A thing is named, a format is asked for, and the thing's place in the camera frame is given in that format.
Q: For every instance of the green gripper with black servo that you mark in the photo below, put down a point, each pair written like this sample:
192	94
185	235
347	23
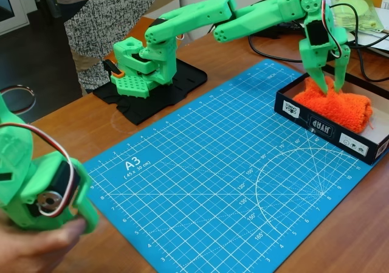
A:
316	61

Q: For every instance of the orange terry cloth towel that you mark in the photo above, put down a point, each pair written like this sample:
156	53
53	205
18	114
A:
343	109

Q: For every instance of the green 3D-printed robot arm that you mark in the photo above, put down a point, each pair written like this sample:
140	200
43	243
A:
194	17

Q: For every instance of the person's bare hand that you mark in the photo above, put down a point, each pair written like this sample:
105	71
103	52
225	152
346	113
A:
33	248

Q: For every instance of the black cardboard box tray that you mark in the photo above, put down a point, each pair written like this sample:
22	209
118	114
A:
322	127

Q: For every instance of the white paper sheets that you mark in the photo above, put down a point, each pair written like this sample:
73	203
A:
377	42

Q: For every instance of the clear bag with green parts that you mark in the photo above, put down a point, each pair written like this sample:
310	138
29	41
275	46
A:
364	14

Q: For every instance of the black power adapter brick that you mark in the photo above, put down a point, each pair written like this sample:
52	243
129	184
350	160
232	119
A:
264	35

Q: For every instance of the blue A3 cutting mat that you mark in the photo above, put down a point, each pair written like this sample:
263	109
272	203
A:
212	163

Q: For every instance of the black and orange table clamp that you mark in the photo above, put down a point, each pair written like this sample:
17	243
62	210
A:
116	73

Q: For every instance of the person in speckled grey clothing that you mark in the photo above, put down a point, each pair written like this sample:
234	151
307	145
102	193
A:
91	26

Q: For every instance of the white framed glass door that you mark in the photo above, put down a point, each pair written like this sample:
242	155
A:
12	8

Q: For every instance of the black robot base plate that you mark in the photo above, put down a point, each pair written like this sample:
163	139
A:
136	112

